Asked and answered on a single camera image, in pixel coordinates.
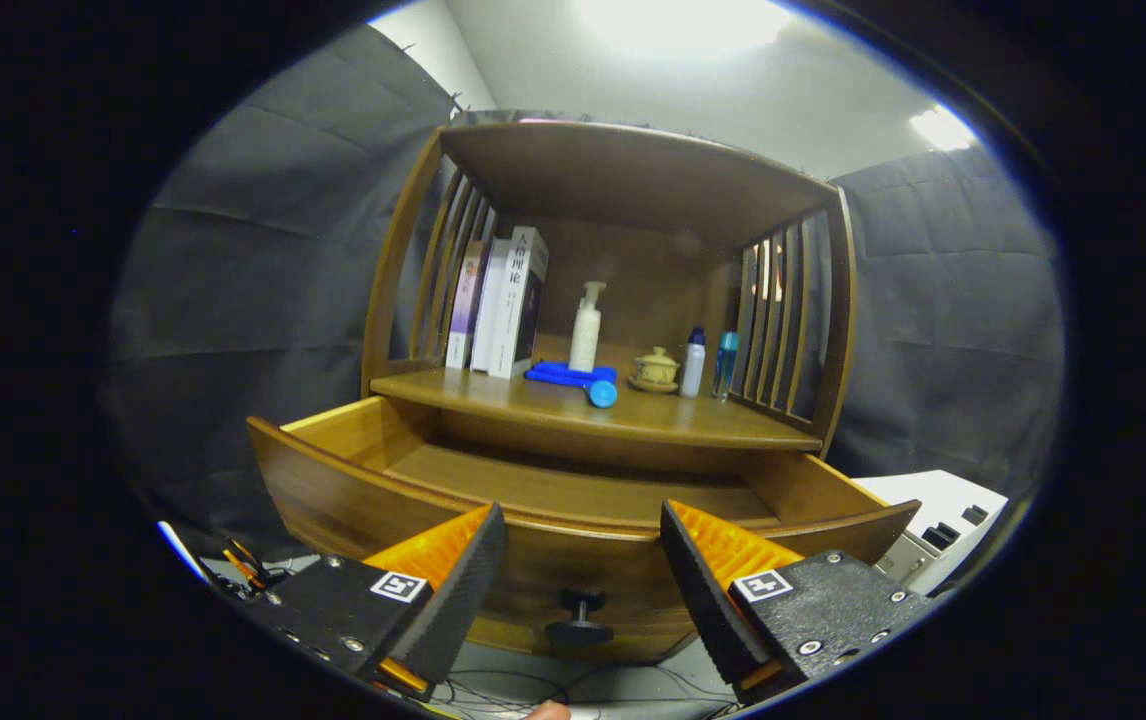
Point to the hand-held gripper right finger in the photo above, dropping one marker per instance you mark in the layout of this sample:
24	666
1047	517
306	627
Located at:
698	600

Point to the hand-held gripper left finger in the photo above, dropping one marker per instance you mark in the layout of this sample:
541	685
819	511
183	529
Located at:
463	585

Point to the wooden drawer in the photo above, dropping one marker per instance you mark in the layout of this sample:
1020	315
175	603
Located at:
553	565

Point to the blue and white tube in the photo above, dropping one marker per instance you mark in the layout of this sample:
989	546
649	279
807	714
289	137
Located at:
603	394

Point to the wooden countertop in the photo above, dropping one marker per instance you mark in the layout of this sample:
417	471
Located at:
673	420

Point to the white filing cabinet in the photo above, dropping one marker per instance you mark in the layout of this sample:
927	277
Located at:
933	500

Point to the wooden cabinet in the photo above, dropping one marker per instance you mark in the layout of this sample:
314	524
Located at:
653	270

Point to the white bottle with blue cap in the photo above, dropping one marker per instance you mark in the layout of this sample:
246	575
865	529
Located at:
693	370

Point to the beige lidded teacup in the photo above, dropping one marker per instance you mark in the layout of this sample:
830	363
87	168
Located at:
656	372

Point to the blue folded cloth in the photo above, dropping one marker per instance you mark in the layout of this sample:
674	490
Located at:
558	373

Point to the teal bottle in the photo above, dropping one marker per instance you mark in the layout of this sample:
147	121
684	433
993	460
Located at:
725	365

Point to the thin white book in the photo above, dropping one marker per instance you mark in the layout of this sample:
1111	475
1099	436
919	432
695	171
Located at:
489	320

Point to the white pump bottle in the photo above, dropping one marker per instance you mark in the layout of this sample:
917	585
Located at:
585	340

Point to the purple book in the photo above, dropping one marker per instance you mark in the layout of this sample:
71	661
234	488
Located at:
463	310

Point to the rectangular ceiling light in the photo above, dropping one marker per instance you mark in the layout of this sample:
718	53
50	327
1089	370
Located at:
943	128

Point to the round ceiling light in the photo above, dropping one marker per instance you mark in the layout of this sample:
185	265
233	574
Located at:
683	22

